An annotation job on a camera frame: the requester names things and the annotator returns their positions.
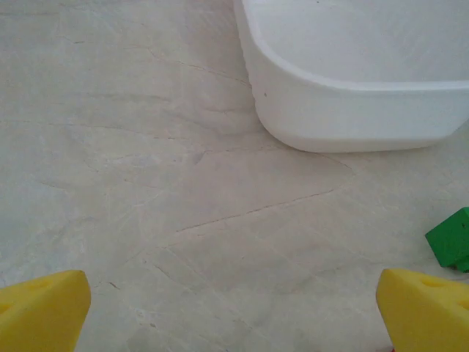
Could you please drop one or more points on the white plastic container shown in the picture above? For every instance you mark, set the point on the white plastic container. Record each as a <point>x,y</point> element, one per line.
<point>348,121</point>

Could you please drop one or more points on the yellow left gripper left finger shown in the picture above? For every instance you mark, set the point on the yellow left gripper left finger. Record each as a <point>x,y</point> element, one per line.
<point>40,315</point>

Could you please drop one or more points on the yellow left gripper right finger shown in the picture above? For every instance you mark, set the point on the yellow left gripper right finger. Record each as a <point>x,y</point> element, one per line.
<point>425,319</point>

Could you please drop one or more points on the green lego brick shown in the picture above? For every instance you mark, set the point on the green lego brick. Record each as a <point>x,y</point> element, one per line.
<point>448,242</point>

